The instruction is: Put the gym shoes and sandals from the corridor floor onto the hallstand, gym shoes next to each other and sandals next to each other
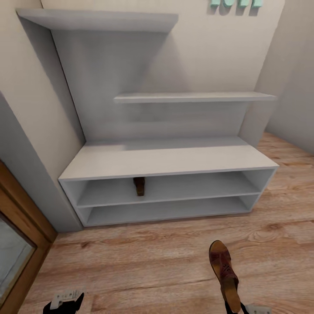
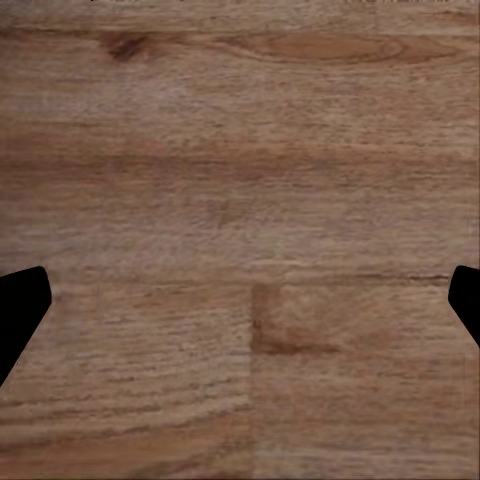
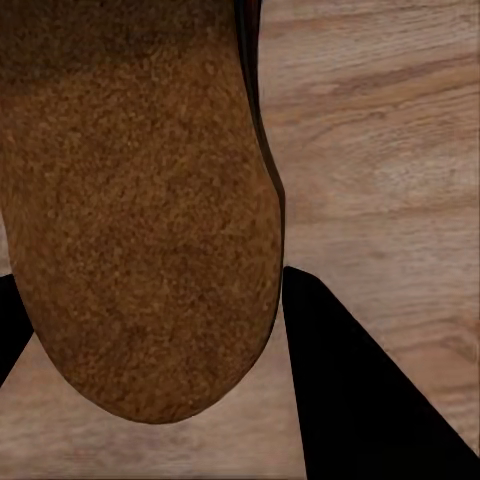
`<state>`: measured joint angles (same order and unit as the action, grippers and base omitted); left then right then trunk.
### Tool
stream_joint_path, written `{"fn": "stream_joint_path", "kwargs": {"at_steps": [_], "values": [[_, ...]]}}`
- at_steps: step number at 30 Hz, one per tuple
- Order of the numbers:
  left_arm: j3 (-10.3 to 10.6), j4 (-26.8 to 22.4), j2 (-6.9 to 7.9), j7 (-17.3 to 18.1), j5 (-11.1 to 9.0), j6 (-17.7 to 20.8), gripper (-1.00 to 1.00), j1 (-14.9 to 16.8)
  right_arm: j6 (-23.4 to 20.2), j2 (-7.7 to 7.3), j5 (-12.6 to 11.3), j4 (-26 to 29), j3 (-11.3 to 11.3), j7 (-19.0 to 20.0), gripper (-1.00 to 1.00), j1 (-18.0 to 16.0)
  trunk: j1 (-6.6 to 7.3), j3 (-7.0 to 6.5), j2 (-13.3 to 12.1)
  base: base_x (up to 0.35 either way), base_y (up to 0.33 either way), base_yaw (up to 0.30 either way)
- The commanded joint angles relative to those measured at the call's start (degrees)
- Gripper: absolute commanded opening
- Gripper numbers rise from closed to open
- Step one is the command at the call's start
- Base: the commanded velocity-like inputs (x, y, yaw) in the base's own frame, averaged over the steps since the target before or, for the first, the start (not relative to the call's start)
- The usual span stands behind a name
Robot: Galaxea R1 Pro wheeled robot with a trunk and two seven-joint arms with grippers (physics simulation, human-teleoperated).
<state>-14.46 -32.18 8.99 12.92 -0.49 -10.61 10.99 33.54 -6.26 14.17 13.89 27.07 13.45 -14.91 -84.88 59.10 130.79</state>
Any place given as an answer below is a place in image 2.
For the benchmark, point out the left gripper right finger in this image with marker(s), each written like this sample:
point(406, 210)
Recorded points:
point(464, 297)

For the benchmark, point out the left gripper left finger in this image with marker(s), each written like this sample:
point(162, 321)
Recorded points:
point(25, 297)

